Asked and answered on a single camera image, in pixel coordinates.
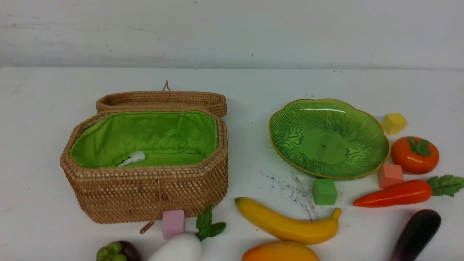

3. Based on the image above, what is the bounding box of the green foam cube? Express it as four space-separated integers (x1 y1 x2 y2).
311 179 338 206

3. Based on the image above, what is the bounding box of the yellow foam cube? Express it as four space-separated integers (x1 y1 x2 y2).
381 113 407 135

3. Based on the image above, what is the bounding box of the white toy radish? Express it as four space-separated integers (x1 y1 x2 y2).
148 205 226 261

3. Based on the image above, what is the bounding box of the salmon foam cube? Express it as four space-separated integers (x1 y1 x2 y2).
377 164 404 189

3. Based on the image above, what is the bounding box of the green ribbed glass plate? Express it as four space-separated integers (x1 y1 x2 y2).
268 99 391 180

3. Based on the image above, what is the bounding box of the orange toy carrot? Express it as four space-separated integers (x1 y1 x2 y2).
353 175 464 208

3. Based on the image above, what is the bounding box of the yellow toy banana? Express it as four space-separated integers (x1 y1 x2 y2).
234 197 342 245

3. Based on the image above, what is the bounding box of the woven rattan basket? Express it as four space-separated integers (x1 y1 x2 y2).
60 107 228 224

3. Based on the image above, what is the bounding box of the orange toy mango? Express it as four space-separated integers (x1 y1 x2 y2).
241 241 320 261

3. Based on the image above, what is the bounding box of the green fabric basket liner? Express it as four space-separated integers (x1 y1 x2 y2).
70 111 218 169

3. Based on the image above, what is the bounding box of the pink foam cube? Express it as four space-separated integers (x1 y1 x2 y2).
162 210 185 240

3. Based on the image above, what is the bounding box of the orange toy persimmon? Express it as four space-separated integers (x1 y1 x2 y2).
390 136 440 175

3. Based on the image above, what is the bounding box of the purple toy mangosteen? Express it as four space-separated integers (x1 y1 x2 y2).
96 241 141 261

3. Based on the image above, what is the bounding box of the white drawstring tassel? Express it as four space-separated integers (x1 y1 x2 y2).
117 151 146 167

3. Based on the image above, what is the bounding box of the purple toy eggplant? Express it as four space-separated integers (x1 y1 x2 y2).
390 209 442 261

